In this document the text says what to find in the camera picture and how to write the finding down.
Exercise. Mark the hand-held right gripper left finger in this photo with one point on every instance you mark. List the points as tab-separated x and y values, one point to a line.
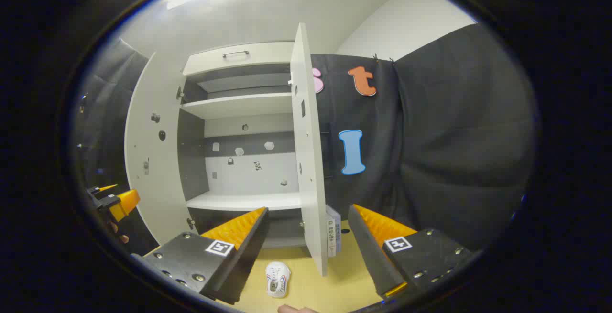
244	260

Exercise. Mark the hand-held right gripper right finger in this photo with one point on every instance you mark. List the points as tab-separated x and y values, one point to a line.
370	251

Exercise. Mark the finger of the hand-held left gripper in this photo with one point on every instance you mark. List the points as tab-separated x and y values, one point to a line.
106	188
125	203

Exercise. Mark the white cabinet door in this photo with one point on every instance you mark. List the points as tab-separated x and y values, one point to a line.
158	193
310	160

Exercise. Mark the white shoe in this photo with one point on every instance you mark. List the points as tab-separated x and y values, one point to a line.
277	279

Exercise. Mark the white shoe cabinet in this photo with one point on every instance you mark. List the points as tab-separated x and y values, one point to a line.
248	200

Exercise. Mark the black backdrop cloth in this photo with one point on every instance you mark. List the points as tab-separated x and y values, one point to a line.
454	136

